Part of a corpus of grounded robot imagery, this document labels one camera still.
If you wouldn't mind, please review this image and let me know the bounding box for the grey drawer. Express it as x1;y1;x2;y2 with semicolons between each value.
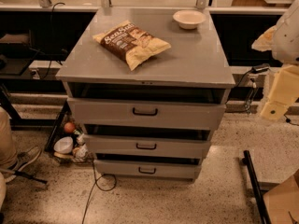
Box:
94;160;201;180
84;134;210;159
67;98;225;130

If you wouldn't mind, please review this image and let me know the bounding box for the black floor cable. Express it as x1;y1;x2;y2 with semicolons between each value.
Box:
81;161;118;224

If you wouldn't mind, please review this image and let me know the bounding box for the person's leg and shoe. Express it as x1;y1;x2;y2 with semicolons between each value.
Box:
0;107;41;209

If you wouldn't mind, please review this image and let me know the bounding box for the white bowl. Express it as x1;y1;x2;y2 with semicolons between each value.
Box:
173;10;206;30

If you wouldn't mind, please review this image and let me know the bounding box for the black power adapter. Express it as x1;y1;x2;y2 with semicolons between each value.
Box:
251;63;270;74

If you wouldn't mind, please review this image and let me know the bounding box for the grey drawer cabinet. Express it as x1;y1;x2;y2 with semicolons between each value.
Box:
55;7;236;183

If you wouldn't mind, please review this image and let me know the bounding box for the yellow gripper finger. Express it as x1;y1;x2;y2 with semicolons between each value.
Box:
260;64;299;120
251;25;277;52

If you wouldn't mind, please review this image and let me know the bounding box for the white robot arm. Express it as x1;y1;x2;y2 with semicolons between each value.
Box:
251;0;299;120

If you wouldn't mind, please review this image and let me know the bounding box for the black metal bar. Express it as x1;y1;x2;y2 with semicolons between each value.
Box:
242;150;272;224

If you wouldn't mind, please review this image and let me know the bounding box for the grey middle drawer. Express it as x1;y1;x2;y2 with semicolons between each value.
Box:
84;134;210;159

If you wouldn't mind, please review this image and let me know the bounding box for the basket of small items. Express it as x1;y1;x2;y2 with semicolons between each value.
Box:
53;121;93;164

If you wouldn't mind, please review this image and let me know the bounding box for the grey top drawer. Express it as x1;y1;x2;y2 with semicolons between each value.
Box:
67;98;225;130

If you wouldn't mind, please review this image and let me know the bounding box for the sea salt chip bag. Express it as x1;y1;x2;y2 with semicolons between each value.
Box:
93;21;171;71

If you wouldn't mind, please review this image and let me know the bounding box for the cardboard box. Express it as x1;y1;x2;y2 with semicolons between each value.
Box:
263;169;299;224

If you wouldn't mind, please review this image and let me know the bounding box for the grey bottom drawer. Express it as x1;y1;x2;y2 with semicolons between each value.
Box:
94;160;201;180

